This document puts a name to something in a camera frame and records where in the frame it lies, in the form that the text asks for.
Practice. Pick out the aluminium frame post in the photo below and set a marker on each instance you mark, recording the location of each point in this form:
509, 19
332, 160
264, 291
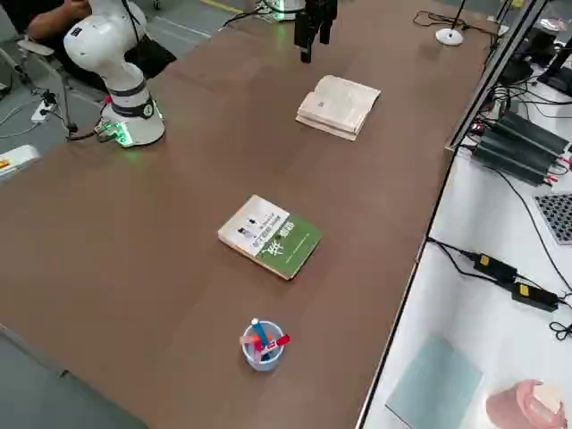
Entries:
485, 85

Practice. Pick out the white desk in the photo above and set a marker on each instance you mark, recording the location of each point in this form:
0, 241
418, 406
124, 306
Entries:
543, 109
469, 322

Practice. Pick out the green and white book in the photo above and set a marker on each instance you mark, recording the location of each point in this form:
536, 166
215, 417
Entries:
286, 246

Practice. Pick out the red marker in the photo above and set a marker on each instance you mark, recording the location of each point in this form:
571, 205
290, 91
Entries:
281, 341

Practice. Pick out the grey chair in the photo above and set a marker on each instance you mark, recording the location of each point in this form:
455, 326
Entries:
38, 48

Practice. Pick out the white power strip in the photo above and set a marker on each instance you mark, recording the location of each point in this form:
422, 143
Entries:
41, 112

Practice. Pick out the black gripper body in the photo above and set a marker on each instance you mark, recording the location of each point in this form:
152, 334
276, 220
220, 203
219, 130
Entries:
322, 9

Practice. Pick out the pink plastic container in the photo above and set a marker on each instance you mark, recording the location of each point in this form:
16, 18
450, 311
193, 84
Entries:
509, 404

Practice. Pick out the paperback book cream pages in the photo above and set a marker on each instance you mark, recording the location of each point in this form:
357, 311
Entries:
339, 103

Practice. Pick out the black finned power supply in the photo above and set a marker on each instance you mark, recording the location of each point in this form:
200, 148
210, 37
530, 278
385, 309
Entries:
532, 132
509, 156

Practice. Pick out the pale blue pen cup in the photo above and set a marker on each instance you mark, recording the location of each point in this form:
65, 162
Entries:
263, 363

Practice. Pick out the person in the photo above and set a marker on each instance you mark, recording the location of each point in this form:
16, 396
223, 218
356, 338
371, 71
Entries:
49, 22

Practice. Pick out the perforated metal plate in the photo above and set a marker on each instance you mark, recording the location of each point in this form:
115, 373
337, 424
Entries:
558, 219

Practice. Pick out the blue pen white cap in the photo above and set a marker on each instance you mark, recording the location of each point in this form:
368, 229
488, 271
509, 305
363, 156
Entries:
258, 330

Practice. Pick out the white desk lamp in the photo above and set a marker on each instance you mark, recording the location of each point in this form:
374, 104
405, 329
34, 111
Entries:
449, 38

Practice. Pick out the small circuit board red light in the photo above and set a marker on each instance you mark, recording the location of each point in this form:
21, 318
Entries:
478, 128

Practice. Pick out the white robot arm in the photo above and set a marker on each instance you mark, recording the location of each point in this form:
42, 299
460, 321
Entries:
98, 40
271, 6

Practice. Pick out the black computer monitor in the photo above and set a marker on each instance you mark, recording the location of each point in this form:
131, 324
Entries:
558, 76

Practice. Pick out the white box orange label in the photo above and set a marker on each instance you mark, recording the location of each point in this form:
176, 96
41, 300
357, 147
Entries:
20, 158

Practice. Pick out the pale teal sheet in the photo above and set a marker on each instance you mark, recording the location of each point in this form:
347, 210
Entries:
433, 384

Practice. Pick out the pink pen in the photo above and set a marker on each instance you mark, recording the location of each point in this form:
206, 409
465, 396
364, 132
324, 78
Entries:
250, 343

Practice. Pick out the black adapter yellow label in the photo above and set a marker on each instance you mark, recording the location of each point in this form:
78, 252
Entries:
534, 296
493, 266

